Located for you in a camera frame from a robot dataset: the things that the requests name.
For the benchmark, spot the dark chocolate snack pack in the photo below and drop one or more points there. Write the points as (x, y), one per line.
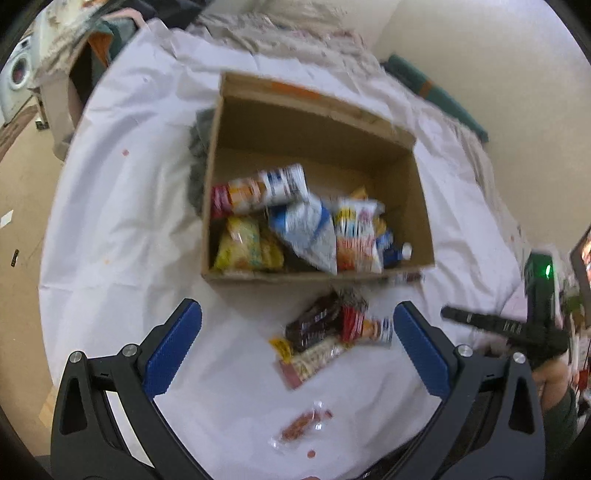
(321, 320)

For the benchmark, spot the clear sausage snack packet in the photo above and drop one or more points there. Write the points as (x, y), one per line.
(311, 421)

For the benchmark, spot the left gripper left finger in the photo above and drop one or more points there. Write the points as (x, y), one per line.
(86, 442)

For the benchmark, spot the small yellow candy packet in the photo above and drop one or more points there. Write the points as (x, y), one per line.
(283, 349)

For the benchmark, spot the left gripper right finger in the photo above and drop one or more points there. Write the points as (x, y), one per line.
(489, 423)

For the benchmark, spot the white orange striped snack bag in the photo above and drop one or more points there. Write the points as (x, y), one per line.
(355, 235)

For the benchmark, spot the green rolled mat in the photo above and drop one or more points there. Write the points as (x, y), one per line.
(421, 85)

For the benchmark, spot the white table cloth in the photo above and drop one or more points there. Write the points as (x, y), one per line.
(123, 242)

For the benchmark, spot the blue white chip bag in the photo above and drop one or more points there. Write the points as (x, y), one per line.
(306, 227)

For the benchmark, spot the yellow snack bag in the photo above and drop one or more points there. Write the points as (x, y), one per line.
(247, 246)

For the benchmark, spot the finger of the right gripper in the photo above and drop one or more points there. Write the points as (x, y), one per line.
(532, 337)

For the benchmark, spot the red white bun snack pack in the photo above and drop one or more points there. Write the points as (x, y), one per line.
(266, 189)

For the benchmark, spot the brown cardboard box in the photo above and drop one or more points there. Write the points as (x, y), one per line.
(262, 124)

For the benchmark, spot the white washing machine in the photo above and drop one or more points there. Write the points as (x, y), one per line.
(15, 77)

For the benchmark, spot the yellow checkered wafer pack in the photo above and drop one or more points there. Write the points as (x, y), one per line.
(301, 367)

